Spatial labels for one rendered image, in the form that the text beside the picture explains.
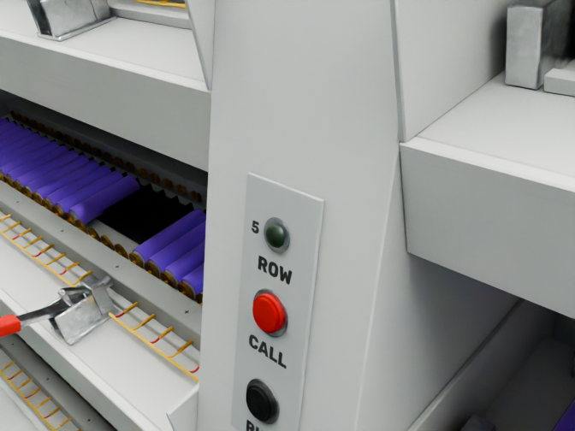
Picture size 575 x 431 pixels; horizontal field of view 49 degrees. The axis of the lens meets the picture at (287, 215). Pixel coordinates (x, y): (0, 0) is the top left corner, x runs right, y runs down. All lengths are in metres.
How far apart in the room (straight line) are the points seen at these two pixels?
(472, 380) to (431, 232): 0.13
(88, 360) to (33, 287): 0.11
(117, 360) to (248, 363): 0.17
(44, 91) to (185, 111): 0.15
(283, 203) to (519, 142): 0.09
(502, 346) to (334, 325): 0.13
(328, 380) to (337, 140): 0.09
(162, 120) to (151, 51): 0.04
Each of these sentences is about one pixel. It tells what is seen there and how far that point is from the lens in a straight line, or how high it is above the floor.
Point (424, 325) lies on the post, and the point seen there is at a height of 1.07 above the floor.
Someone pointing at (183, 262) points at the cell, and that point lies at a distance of 0.46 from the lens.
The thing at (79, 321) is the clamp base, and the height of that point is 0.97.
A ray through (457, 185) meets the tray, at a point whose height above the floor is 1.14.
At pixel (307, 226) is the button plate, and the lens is 0.23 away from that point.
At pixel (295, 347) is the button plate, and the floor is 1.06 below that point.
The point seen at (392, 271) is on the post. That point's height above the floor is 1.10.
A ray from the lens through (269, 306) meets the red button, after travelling 0.25.
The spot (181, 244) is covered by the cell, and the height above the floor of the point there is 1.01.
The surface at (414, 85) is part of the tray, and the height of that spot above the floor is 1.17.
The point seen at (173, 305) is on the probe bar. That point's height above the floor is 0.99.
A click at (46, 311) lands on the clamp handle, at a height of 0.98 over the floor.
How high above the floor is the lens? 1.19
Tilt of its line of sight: 20 degrees down
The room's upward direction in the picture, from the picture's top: 5 degrees clockwise
